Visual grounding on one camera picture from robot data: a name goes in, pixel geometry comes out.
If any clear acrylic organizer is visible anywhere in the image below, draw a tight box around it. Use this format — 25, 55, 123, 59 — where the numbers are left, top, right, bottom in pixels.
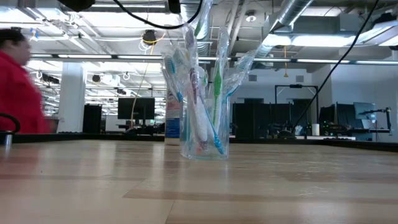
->
179, 94, 231, 161

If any silver slanted ceiling duct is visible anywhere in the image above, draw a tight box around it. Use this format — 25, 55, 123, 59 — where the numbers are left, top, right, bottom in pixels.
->
253, 0, 313, 60

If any black stand frame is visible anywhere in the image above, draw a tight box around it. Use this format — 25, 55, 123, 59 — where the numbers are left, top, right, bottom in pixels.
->
274, 83, 320, 133

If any person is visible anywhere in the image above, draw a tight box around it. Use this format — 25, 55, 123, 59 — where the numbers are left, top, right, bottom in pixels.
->
0, 27, 47, 134

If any silver spiral ceiling duct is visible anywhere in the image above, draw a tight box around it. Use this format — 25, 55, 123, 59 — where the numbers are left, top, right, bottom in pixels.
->
181, 0, 214, 57

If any long linear light strip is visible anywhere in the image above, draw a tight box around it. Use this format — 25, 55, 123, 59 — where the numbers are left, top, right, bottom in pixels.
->
29, 53, 398, 65

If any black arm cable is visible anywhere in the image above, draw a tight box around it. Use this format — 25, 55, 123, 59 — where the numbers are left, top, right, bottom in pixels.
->
113, 0, 204, 30
293, 0, 381, 134

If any bright ceiling light panel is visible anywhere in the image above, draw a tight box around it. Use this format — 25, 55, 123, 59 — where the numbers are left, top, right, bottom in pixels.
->
262, 27, 398, 47

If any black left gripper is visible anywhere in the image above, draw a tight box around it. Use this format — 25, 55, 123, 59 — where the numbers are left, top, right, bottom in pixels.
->
167, 0, 182, 14

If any white building column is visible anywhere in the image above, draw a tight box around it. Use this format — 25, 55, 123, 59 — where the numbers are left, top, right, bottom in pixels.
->
57, 61, 87, 133

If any white ceiling pipe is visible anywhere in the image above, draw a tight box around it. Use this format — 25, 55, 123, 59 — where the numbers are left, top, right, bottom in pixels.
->
221, 0, 246, 57

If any black curved cable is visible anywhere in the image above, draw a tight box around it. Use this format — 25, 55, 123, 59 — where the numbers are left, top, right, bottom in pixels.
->
0, 113, 22, 134

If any dark monitor pair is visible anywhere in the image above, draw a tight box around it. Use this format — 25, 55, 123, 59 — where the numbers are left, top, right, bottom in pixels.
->
318, 102, 355, 133

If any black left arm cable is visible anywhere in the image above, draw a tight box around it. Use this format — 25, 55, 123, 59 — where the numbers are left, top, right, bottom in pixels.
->
113, 0, 204, 30

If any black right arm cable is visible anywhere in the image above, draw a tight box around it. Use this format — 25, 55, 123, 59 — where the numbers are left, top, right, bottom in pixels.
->
293, 0, 381, 134

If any white wipes canister blue label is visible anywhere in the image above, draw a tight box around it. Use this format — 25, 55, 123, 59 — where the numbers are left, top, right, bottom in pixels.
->
164, 88, 183, 147

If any dark tower cabinet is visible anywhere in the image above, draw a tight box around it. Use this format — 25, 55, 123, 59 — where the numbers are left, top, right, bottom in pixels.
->
82, 103, 103, 134

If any grey computer monitor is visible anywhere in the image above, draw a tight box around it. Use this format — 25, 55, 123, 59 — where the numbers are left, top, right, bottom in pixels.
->
353, 101, 377, 130

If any black computer monitor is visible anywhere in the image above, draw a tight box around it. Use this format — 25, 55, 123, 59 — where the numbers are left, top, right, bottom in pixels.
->
117, 96, 156, 121

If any dark ceiling device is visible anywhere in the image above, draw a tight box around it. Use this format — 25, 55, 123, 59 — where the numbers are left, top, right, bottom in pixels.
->
142, 29, 159, 46

